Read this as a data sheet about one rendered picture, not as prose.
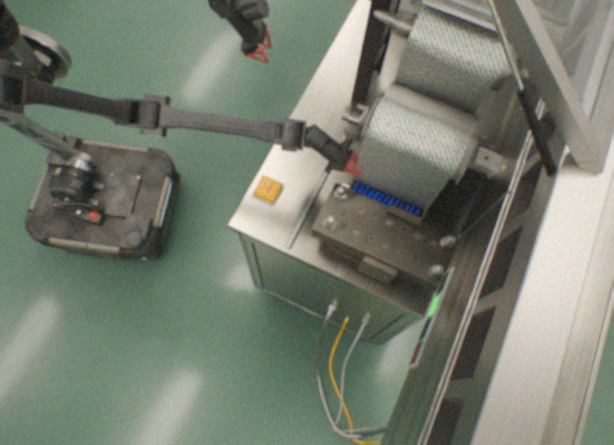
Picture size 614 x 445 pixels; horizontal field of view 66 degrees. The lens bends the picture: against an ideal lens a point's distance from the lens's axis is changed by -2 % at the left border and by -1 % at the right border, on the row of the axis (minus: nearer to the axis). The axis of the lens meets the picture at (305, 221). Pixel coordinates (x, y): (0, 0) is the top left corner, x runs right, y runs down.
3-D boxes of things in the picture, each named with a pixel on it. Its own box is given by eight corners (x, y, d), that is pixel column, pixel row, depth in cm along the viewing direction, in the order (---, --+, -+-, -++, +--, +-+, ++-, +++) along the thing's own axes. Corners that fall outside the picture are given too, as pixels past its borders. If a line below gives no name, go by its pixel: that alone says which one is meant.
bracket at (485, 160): (478, 150, 117) (481, 145, 115) (500, 158, 116) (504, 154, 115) (471, 165, 116) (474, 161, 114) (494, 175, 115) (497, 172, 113)
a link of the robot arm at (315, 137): (303, 138, 126) (315, 121, 126) (295, 139, 133) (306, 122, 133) (322, 153, 129) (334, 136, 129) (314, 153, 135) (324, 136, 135)
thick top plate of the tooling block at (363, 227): (333, 191, 145) (335, 182, 140) (457, 245, 140) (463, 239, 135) (311, 235, 140) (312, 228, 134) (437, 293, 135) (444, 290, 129)
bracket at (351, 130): (342, 155, 158) (353, 102, 129) (360, 163, 157) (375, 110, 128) (336, 168, 156) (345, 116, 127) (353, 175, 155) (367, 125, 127)
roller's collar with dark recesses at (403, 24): (397, 21, 127) (402, 2, 121) (418, 29, 126) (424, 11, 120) (389, 37, 125) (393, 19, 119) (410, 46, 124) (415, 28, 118)
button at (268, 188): (263, 176, 154) (263, 174, 152) (282, 185, 153) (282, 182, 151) (253, 195, 152) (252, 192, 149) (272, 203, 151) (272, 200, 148)
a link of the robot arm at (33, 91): (126, 131, 136) (129, 96, 135) (162, 136, 130) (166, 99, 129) (-40, 105, 95) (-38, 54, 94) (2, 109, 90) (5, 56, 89)
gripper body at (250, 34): (266, 23, 148) (252, 6, 142) (260, 49, 144) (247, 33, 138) (248, 28, 151) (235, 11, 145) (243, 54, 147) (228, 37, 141)
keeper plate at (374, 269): (359, 265, 144) (365, 254, 133) (389, 278, 142) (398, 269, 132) (356, 271, 143) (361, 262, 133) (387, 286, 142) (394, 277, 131)
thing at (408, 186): (352, 178, 142) (361, 148, 125) (426, 211, 139) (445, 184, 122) (351, 179, 142) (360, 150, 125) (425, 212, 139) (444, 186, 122)
